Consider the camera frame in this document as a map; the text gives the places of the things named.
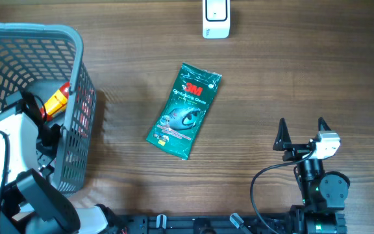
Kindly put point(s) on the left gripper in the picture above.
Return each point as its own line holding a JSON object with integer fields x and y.
{"x": 44, "y": 162}

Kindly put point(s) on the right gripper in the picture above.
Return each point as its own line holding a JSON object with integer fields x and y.
{"x": 283, "y": 142}

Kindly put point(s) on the red sriracha sauce bottle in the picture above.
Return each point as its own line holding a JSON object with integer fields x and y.
{"x": 56, "y": 104}

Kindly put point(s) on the green 3M gloves packet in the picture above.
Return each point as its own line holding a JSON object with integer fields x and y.
{"x": 180, "y": 121}

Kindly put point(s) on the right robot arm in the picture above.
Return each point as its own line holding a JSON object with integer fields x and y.
{"x": 323, "y": 193}

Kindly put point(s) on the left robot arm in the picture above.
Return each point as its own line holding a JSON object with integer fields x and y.
{"x": 28, "y": 202}

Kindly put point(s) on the white barcode scanner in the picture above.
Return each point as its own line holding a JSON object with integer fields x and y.
{"x": 216, "y": 18}

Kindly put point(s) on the grey plastic mesh basket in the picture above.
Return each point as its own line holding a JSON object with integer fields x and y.
{"x": 39, "y": 59}

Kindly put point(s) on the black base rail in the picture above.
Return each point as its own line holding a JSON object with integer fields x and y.
{"x": 226, "y": 224}

